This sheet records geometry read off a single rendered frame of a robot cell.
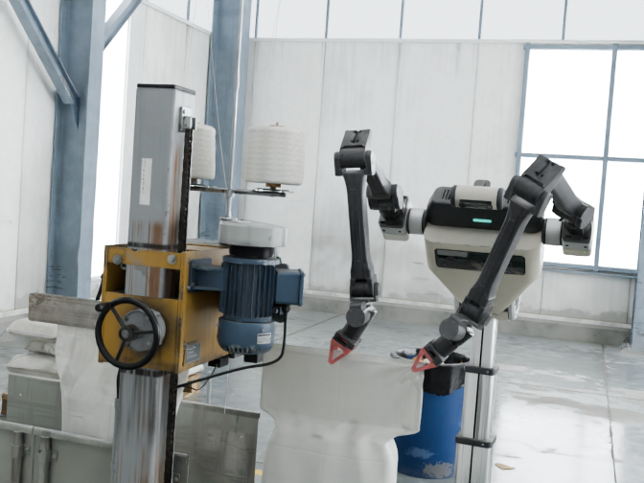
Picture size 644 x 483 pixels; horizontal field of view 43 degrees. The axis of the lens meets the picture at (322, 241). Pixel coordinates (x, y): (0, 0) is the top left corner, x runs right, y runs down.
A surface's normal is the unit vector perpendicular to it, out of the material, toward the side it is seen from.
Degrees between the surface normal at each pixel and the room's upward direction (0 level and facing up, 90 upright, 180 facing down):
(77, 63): 90
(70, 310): 90
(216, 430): 90
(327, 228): 90
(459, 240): 40
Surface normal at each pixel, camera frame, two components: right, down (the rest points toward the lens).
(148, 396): -0.31, 0.03
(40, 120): 0.95, 0.08
